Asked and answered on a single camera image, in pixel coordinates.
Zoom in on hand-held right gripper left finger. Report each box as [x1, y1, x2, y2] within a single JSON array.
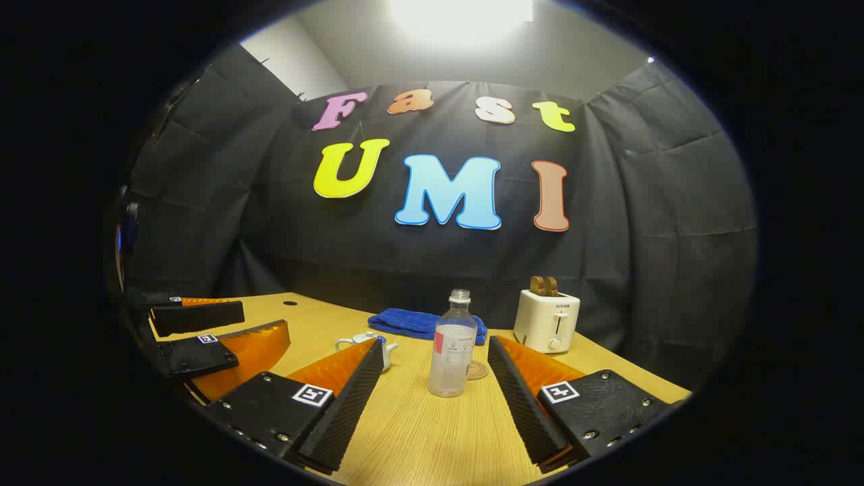
[[202, 337, 385, 475]]

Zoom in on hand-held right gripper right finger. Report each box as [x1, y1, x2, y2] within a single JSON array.
[[487, 335, 689, 473]]

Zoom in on white ceramic teacup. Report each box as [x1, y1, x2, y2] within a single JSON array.
[[335, 331, 400, 373]]

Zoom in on clear plastic water bottle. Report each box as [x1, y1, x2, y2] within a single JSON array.
[[429, 289, 479, 398]]

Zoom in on cream white toaster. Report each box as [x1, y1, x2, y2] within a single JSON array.
[[513, 289, 581, 355]]

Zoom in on blue towel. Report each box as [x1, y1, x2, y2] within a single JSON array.
[[368, 308, 488, 346]]

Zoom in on black backdrop cloth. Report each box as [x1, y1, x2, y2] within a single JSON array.
[[124, 42, 758, 392]]

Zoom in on ceiling light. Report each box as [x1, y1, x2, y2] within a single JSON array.
[[387, 0, 535, 43]]

